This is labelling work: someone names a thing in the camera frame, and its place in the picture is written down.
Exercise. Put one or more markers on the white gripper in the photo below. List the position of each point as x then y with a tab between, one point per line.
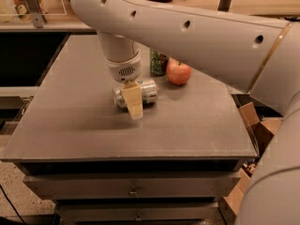
125	70

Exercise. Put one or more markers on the white 7up soda can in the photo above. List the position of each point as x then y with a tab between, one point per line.
149	93

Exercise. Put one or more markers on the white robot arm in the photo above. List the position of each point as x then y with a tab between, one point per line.
256	55

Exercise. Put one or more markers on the green soda can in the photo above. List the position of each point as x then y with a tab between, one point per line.
158	63

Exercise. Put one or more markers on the red apple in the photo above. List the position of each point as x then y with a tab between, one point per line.
178	73

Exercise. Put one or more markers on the grey drawer cabinet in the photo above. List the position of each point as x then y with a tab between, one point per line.
77	149

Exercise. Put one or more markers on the upper drawer knob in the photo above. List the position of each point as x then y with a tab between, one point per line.
133	192

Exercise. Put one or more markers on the cardboard box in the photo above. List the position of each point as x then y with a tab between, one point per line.
260	132

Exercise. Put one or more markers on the colourful snack package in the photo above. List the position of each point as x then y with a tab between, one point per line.
19	0

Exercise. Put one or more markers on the snack bags in box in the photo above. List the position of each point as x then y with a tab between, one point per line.
249	167

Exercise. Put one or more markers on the left metal bracket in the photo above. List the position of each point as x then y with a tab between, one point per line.
38	19

